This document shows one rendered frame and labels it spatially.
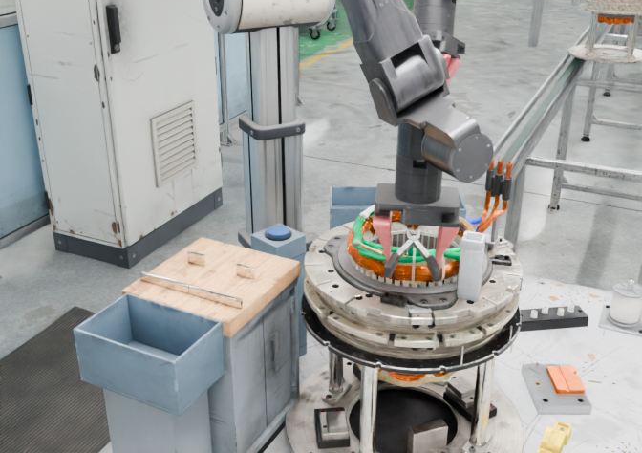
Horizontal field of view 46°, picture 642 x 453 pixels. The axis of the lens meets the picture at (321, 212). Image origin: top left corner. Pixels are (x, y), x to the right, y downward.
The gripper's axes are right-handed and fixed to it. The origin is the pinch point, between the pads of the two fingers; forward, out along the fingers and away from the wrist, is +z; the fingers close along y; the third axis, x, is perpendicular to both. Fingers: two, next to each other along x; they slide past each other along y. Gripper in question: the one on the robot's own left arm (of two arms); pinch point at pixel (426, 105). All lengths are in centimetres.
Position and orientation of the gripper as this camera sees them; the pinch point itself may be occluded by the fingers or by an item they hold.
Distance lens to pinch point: 105.5
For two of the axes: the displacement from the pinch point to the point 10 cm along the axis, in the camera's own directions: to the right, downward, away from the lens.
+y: 4.9, -0.1, 8.7
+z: -0.8, 10.0, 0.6
